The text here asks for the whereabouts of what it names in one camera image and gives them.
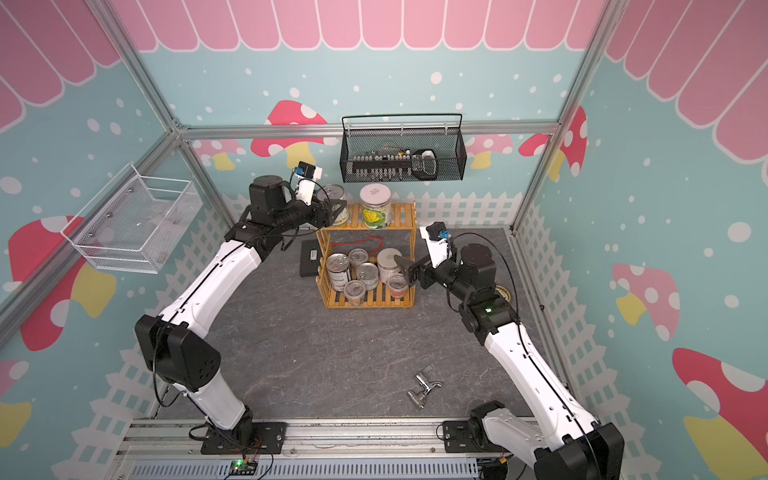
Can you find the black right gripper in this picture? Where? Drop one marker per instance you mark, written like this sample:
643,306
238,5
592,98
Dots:
414,270

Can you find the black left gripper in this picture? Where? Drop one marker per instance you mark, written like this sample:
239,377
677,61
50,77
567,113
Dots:
323,219

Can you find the purple-label tin can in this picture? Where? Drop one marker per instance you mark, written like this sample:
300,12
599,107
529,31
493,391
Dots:
336,194

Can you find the red-label clear plastic cup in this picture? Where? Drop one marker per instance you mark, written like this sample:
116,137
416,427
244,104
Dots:
398,286

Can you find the yellow seed jar white lid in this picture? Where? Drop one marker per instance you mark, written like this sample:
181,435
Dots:
376,205

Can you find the brown-label clear plastic cup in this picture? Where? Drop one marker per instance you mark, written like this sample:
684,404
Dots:
355,293

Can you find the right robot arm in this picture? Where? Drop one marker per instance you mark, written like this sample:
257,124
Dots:
568,442

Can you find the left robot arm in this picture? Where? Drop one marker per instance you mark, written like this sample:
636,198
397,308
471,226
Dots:
173,343

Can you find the white-label jar with lid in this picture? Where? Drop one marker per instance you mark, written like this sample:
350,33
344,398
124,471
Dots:
387,264

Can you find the small silver pull-tab can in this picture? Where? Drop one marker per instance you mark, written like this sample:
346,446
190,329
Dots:
368,274

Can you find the rear clear plastic cup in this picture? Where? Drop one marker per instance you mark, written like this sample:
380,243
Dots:
357,257

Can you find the black terminal strip in basket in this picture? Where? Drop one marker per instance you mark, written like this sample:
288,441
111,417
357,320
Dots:
402,166

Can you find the metal faucet piece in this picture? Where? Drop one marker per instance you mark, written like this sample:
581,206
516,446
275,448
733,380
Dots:
425,385

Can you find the small green circuit board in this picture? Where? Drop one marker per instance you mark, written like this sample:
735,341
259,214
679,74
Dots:
243,467

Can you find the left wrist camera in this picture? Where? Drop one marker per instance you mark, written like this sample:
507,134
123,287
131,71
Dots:
308,177

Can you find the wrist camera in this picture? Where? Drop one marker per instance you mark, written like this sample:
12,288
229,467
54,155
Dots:
308,177
437,240

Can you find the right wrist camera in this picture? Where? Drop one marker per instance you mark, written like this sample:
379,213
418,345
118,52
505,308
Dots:
437,240

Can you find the black mesh wall basket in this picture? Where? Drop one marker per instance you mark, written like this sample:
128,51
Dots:
389,134

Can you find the black network switch box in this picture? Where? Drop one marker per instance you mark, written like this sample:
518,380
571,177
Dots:
310,258

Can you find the white wire wall basket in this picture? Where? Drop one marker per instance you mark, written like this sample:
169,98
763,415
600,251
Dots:
134,222

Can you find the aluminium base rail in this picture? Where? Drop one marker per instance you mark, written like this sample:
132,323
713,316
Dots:
367,448

